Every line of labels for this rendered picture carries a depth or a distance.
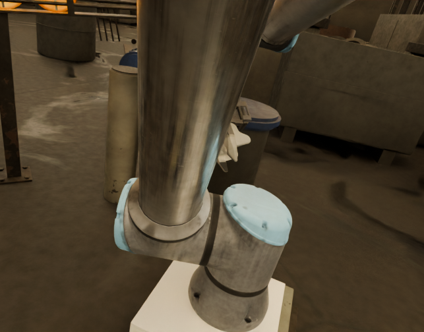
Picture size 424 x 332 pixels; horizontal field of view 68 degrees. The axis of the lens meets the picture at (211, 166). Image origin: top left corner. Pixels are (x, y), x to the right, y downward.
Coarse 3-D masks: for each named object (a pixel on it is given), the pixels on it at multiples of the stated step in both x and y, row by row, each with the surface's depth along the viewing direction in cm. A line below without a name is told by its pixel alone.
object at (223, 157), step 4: (224, 148) 72; (220, 152) 70; (224, 152) 71; (220, 156) 69; (224, 156) 71; (228, 156) 71; (220, 160) 69; (224, 160) 69; (220, 164) 68; (224, 164) 68; (224, 168) 68
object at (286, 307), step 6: (288, 288) 87; (288, 294) 85; (288, 300) 83; (282, 306) 81; (288, 306) 81; (282, 312) 79; (288, 312) 80; (282, 318) 78; (288, 318) 78; (282, 324) 76; (288, 324) 76; (282, 330) 75
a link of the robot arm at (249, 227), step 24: (240, 192) 64; (264, 192) 68; (216, 216) 60; (240, 216) 58; (264, 216) 59; (288, 216) 62; (216, 240) 59; (240, 240) 59; (264, 240) 58; (216, 264) 61; (240, 264) 61; (264, 264) 61; (240, 288) 63
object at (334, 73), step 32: (288, 64) 209; (320, 64) 206; (352, 64) 203; (384, 64) 200; (416, 64) 198; (288, 96) 217; (320, 96) 214; (352, 96) 211; (384, 96) 208; (416, 96) 206; (288, 128) 228; (320, 128) 223; (352, 128) 220; (384, 128) 217; (416, 128) 214; (384, 160) 228
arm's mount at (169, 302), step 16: (176, 272) 78; (192, 272) 79; (160, 288) 72; (176, 288) 73; (272, 288) 80; (144, 304) 68; (160, 304) 68; (176, 304) 69; (272, 304) 76; (144, 320) 64; (160, 320) 65; (176, 320) 66; (192, 320) 67; (272, 320) 71
